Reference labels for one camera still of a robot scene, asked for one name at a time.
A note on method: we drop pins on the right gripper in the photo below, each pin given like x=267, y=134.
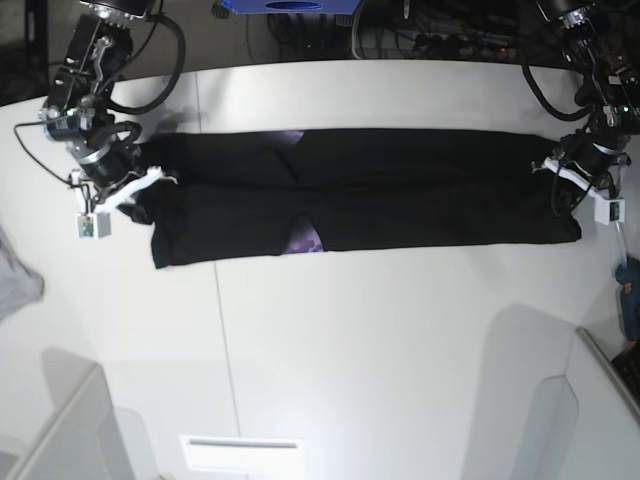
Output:
x=113, y=176

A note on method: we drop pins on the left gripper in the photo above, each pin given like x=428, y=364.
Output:
x=584, y=164

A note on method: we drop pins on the black T-shirt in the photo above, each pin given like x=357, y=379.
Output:
x=272, y=193

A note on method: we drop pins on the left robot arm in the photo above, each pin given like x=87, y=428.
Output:
x=608, y=100

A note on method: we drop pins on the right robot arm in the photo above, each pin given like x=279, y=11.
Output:
x=100, y=134

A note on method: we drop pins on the blue glue gun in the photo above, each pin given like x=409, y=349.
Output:
x=626, y=275

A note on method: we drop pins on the grey cloth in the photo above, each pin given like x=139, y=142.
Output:
x=20, y=285

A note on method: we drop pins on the black keyboard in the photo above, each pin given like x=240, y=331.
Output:
x=627, y=365

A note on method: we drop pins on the blue box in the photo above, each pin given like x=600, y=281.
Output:
x=291, y=6

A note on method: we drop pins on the white right bin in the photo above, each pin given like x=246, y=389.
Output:
x=582, y=424

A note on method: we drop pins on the white bin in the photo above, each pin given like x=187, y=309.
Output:
x=59, y=421
x=582, y=424

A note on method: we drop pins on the white left bin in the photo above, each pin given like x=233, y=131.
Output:
x=59, y=421

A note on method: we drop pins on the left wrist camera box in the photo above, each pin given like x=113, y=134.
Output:
x=609, y=211

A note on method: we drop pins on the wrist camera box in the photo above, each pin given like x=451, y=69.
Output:
x=609, y=211
x=93, y=225

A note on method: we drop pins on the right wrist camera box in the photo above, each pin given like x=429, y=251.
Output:
x=93, y=225

